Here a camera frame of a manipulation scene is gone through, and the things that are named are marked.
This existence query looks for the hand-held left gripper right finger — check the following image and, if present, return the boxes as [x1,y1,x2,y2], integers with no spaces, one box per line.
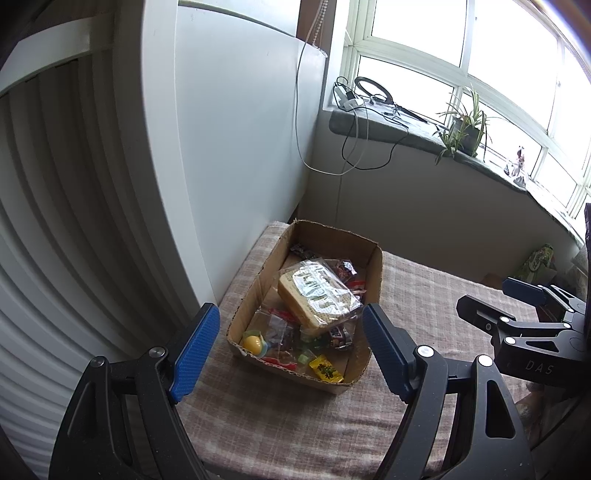
[362,303,536,480]

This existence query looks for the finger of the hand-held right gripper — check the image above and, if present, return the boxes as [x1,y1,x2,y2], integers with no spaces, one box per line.
[502,277,587,321]
[456,294,571,344]

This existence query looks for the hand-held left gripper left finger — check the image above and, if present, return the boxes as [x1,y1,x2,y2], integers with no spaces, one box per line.
[48,302,221,480]

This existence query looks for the brown chocolate bar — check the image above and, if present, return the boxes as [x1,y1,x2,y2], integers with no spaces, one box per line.
[325,323,356,352]

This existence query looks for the yellow-green ball candy toy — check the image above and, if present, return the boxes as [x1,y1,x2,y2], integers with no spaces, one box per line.
[240,330,269,358]

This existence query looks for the yellow candy packet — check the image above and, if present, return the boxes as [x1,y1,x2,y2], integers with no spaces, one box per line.
[308,355,345,384]

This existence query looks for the clear red-edged date packet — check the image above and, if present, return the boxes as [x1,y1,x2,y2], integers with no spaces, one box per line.
[323,258,368,305]
[252,307,305,370]

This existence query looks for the clear-wrapped bread packet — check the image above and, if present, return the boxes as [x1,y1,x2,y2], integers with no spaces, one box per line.
[277,260,365,329]

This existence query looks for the cardboard box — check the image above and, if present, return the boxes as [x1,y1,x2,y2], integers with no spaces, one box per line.
[226,219,385,398]

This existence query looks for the green patterned bag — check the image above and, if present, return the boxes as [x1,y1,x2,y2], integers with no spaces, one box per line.
[515,247,557,282]

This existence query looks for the plaid tablecloth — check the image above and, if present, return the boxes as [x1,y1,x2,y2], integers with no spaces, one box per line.
[182,220,573,480]

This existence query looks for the small figurine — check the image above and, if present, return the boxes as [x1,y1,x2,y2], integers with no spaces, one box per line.
[503,147,528,188]

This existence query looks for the potted spider plant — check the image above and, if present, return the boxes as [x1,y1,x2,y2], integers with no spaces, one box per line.
[434,85,497,164]

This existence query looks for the white slatted door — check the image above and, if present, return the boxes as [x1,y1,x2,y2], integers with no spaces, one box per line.
[0,18,218,480]

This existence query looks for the grey windowsill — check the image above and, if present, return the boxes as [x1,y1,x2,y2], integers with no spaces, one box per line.
[329,108,585,245]

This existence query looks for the white wardrobe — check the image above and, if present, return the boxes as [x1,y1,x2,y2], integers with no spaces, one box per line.
[115,0,326,305]

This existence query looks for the white power strip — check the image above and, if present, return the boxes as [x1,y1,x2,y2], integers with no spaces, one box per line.
[333,85,365,112]

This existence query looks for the brown wooden panel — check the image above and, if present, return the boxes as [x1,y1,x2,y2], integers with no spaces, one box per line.
[298,0,319,40]

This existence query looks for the black cable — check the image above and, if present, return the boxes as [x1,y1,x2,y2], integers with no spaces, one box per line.
[341,76,411,171]

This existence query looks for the white cable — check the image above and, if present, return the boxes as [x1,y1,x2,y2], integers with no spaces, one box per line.
[295,44,370,176]

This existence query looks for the black ring light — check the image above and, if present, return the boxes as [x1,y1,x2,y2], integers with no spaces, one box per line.
[353,76,430,124]

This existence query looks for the white window frame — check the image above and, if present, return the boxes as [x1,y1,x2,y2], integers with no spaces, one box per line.
[323,0,591,222]

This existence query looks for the beaded pull cord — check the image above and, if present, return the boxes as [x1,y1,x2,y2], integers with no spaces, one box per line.
[307,0,331,47]

